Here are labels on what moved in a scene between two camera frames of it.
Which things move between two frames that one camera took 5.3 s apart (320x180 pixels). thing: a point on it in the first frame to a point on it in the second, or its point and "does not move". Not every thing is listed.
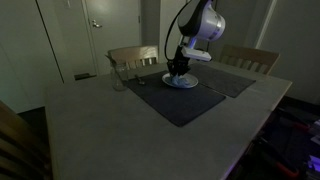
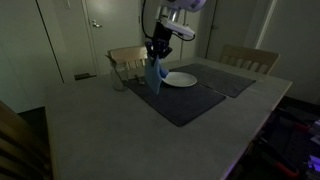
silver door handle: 95,24 does not move
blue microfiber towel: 180,81 to 155,74
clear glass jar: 121,78 does not move
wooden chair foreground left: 24,144 does not move
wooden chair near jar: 131,57 does not move
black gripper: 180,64 to 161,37
